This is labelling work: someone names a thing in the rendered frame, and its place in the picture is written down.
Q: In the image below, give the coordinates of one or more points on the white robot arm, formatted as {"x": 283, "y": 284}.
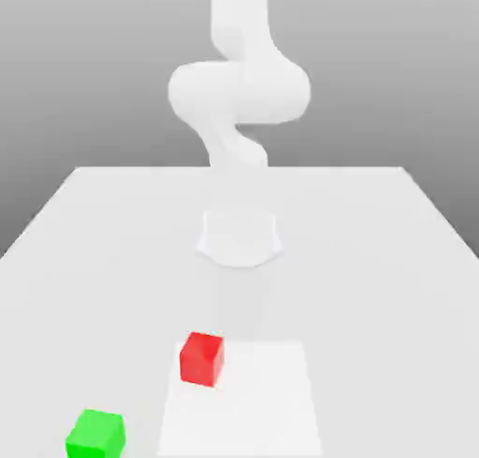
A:
{"x": 239, "y": 91}

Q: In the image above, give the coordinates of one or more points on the small red cube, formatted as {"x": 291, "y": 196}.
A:
{"x": 200, "y": 360}

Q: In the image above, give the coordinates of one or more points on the small green cube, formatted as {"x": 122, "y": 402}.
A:
{"x": 95, "y": 435}

